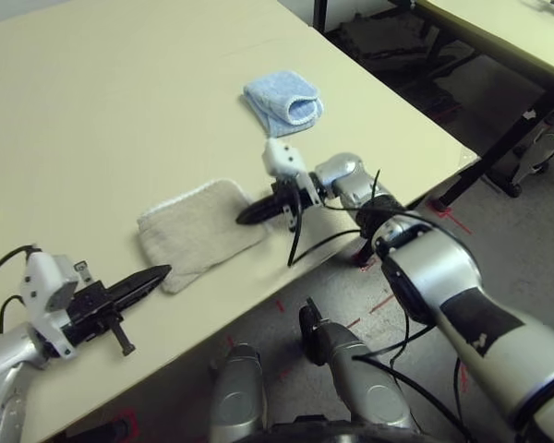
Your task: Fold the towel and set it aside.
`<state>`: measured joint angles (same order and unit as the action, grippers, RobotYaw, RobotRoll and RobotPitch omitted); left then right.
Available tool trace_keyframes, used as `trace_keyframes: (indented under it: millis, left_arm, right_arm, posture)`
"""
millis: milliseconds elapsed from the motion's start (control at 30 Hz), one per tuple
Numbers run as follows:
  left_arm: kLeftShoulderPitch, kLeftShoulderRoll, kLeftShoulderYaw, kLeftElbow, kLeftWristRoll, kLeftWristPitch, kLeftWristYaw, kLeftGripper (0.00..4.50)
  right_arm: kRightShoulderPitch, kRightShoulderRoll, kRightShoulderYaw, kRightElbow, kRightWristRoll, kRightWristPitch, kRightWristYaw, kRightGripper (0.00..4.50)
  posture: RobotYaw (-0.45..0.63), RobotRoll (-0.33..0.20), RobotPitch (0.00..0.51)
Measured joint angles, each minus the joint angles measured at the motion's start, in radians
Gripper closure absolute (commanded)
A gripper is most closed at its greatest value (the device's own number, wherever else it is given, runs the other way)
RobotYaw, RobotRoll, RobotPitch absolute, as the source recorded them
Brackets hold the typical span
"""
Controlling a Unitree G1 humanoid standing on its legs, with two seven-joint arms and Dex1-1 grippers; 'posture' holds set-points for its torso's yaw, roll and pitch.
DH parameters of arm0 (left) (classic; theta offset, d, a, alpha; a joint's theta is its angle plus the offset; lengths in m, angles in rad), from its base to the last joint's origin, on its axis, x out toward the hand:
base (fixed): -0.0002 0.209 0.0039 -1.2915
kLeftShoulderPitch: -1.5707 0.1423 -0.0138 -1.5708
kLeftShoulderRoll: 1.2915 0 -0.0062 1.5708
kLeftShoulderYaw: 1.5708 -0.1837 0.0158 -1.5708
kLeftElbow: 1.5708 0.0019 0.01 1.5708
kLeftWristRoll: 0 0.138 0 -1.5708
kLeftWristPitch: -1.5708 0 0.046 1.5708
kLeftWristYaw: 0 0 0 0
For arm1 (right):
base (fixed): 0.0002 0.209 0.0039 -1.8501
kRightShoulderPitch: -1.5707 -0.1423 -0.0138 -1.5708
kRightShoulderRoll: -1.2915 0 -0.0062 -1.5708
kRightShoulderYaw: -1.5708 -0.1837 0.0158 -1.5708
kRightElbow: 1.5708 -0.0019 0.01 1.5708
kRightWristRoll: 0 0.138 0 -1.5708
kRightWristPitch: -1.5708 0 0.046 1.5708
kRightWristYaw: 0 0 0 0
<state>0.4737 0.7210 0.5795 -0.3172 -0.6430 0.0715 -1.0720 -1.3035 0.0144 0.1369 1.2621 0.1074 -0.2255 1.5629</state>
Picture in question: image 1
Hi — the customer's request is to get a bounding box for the black table leg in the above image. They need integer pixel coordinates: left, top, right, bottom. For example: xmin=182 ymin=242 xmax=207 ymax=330
xmin=357 ymin=239 xmax=375 ymax=267
xmin=64 ymin=417 xmax=130 ymax=439

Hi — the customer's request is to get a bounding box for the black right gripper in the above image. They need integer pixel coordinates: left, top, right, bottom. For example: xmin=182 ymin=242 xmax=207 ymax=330
xmin=237 ymin=177 xmax=308 ymax=233

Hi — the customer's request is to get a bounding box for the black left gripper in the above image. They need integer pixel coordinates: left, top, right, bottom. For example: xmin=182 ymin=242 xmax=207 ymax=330
xmin=64 ymin=264 xmax=173 ymax=357

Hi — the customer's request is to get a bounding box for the silver robot left leg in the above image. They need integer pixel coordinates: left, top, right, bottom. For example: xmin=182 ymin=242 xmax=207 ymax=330
xmin=210 ymin=343 xmax=267 ymax=443

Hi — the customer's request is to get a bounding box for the beige table with black frame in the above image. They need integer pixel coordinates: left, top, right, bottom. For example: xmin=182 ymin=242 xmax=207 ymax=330
xmin=312 ymin=0 xmax=554 ymax=213

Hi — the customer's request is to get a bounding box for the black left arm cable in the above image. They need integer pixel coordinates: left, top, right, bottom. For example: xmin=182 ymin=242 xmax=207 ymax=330
xmin=0 ymin=244 xmax=42 ymax=333

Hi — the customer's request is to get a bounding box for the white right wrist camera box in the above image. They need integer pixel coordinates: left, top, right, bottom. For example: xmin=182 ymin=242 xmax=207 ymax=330
xmin=261 ymin=138 xmax=322 ymax=207

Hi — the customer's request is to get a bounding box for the blue folded towel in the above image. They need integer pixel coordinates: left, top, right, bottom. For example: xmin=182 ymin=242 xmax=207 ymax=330
xmin=242 ymin=69 xmax=325 ymax=138

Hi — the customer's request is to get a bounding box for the beige towel with white trim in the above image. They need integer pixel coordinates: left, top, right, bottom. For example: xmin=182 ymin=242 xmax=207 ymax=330
xmin=137 ymin=178 xmax=268 ymax=295

